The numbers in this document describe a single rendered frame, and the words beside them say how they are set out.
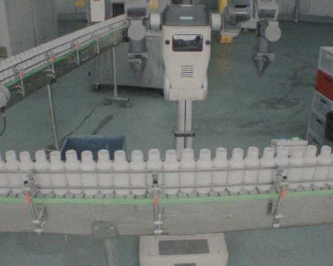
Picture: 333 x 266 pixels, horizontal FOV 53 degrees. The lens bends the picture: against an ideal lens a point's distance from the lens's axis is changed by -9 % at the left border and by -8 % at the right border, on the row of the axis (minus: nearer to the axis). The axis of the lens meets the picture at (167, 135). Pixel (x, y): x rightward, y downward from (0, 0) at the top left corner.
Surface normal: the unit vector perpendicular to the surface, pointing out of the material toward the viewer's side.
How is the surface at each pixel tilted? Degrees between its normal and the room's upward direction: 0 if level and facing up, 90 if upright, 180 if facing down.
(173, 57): 90
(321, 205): 90
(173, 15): 90
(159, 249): 0
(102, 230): 90
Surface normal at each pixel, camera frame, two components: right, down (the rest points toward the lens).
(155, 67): -0.20, 0.46
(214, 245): 0.00, -0.89
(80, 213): 0.04, 0.45
